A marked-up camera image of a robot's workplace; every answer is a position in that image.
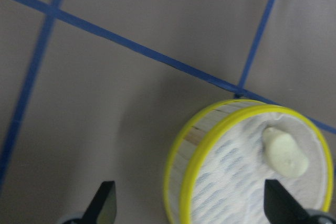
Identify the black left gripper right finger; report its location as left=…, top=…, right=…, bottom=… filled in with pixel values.
left=264, top=179, right=319, bottom=224

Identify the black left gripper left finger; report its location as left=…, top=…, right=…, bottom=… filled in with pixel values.
left=81, top=181, right=117, bottom=223

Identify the white steamed bun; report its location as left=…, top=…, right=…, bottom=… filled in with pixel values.
left=262, top=127, right=309, bottom=178

